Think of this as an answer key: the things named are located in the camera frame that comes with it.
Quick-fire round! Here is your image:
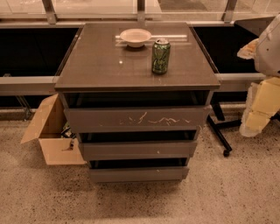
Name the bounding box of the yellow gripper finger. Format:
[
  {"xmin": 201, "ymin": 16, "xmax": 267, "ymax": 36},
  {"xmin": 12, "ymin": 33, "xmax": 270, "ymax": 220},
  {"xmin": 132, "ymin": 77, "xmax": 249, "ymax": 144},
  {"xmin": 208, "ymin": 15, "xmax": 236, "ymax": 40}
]
[{"xmin": 239, "ymin": 77, "xmax": 280, "ymax": 137}]

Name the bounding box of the grey bottom drawer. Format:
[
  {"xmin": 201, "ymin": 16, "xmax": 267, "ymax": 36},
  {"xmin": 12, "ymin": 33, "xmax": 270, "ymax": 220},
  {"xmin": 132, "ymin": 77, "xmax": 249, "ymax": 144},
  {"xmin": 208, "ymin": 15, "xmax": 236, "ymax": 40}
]
[{"xmin": 89, "ymin": 166, "xmax": 189, "ymax": 183}]

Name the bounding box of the grey drawer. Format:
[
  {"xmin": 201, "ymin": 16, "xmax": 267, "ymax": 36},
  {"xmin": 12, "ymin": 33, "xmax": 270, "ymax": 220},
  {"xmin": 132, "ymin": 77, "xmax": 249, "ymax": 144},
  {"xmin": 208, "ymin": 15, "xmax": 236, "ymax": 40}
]
[
  {"xmin": 79, "ymin": 141, "xmax": 197, "ymax": 161},
  {"xmin": 89, "ymin": 166, "xmax": 189, "ymax": 183},
  {"xmin": 64, "ymin": 106, "xmax": 211, "ymax": 133}
]

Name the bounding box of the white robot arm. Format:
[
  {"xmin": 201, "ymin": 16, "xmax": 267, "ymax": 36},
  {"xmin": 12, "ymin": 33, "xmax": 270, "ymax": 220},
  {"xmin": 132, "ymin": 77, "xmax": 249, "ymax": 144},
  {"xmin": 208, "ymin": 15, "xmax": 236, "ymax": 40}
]
[{"xmin": 237, "ymin": 15, "xmax": 280, "ymax": 137}]

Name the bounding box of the grey drawer cabinet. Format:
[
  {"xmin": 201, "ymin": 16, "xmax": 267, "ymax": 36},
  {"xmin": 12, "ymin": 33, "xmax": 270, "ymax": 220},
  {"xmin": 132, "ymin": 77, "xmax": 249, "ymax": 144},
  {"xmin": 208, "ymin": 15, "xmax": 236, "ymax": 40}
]
[{"xmin": 55, "ymin": 22, "xmax": 220, "ymax": 170}]

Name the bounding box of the grey top drawer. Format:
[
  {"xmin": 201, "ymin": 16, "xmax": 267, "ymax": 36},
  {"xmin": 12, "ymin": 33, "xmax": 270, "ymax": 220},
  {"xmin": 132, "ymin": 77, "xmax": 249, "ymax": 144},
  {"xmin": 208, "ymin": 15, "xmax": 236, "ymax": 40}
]
[{"xmin": 64, "ymin": 106, "xmax": 211, "ymax": 133}]

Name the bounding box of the grey middle drawer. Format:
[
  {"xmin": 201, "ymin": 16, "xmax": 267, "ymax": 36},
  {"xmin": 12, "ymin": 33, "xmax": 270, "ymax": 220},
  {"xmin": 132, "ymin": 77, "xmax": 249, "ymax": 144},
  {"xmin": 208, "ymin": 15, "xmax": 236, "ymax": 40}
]
[{"xmin": 79, "ymin": 141, "xmax": 197, "ymax": 161}]

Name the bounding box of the open cardboard box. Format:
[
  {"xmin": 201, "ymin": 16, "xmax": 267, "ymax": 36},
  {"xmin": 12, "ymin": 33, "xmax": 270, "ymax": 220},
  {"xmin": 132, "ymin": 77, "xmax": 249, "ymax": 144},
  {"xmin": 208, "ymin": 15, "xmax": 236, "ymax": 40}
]
[{"xmin": 21, "ymin": 94, "xmax": 86, "ymax": 165}]

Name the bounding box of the green soda can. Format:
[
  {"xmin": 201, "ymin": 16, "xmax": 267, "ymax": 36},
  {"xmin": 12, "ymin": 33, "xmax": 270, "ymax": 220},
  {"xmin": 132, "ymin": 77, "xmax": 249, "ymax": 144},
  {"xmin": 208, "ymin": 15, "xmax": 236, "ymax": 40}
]
[{"xmin": 151, "ymin": 38, "xmax": 171, "ymax": 74}]

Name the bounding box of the white bowl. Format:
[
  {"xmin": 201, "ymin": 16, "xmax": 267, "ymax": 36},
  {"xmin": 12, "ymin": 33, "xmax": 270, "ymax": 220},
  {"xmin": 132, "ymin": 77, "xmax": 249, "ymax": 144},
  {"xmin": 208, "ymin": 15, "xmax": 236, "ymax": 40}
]
[{"xmin": 120, "ymin": 29, "xmax": 151, "ymax": 48}]

